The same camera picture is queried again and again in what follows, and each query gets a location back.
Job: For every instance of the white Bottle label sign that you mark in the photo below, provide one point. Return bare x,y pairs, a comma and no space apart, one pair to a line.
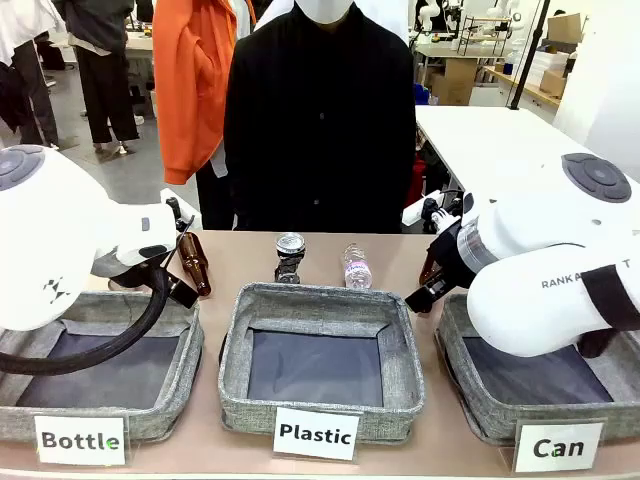
80,441

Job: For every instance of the grey fabric basket marked Bottle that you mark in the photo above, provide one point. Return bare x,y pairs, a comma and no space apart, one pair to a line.
165,400

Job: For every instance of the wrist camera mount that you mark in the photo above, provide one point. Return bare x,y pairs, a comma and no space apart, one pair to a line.
435,210
179,212

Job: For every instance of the grey fabric basket marked Can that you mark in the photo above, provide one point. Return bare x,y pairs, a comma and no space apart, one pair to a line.
475,400

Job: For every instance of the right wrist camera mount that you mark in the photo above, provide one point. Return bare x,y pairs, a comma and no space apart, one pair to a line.
435,210

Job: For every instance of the person in black coat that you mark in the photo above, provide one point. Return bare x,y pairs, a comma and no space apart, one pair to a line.
320,125

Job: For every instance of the white Can label sign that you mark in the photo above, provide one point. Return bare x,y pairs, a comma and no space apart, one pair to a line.
558,447

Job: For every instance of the black slanted pole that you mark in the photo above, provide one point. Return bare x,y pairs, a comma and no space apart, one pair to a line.
527,55

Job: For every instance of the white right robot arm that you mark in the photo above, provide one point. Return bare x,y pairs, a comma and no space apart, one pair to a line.
525,310

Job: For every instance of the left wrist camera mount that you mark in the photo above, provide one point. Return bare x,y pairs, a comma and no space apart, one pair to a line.
179,212

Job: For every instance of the clear plastic bottle pink label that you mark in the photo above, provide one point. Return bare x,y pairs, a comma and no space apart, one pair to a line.
357,270

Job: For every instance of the cardboard box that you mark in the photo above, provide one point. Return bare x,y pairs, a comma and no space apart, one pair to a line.
565,27

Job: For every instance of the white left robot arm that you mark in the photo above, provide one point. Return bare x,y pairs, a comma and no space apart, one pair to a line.
50,225

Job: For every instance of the bystander in white top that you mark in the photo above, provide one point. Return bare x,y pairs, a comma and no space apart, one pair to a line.
25,75

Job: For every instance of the bystander in dark trousers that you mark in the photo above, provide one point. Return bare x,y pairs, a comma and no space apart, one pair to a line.
105,75

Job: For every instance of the grey fabric basket marked Plastic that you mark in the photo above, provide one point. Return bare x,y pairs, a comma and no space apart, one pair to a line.
320,305

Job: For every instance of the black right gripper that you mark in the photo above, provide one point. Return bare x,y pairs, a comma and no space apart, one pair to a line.
450,260

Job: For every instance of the white Plastic label sign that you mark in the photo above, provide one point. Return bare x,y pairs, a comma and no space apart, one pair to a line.
316,434

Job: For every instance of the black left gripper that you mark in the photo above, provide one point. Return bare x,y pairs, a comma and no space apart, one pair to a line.
131,278

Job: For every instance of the wooden workbench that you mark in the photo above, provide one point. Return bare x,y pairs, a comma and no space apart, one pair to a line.
530,87

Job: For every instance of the person in orange jacket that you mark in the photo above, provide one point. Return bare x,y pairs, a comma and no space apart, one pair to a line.
190,90

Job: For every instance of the crushed black metal can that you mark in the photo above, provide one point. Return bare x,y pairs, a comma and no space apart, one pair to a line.
289,245

